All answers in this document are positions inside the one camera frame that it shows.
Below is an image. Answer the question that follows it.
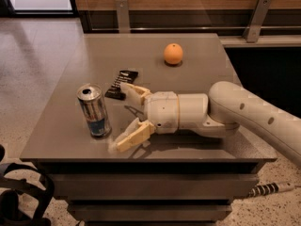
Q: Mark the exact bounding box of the grey drawer cabinet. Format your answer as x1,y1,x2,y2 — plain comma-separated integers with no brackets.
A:
21,34,277,226

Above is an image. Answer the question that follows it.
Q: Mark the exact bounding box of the black snack bar wrapper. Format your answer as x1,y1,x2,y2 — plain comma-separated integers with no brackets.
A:
104,70,138,100

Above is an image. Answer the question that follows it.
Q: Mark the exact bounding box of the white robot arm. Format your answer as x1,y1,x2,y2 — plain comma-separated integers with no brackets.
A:
109,81,301,166

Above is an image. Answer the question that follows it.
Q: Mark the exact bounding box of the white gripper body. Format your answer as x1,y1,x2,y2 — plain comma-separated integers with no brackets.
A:
144,91,179,134

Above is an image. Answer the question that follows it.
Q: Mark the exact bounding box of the orange fruit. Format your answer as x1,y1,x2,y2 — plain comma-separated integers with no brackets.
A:
164,43,183,65

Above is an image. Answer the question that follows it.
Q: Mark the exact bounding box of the left metal wall bracket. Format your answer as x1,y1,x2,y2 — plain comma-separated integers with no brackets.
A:
115,0,131,33

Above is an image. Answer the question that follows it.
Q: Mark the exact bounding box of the black chair base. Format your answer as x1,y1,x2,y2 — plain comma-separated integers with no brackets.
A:
0,144,55,226

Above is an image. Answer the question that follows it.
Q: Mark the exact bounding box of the silver blue redbull can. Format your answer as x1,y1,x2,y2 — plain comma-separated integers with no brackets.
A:
76,84,111,137

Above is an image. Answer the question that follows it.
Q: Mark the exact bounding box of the metal wall bracket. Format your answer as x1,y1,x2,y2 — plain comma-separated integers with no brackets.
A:
115,0,131,33
243,0,272,43

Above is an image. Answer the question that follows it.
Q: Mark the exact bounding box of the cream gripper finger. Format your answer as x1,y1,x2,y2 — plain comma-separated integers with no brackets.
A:
108,118,155,153
120,82,151,105

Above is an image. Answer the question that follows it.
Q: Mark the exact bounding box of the right metal wall bracket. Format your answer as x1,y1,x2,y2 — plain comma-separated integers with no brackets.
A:
243,0,272,43

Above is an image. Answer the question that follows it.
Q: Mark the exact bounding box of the black white striped cable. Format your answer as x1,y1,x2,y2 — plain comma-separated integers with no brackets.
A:
247,181,296,198

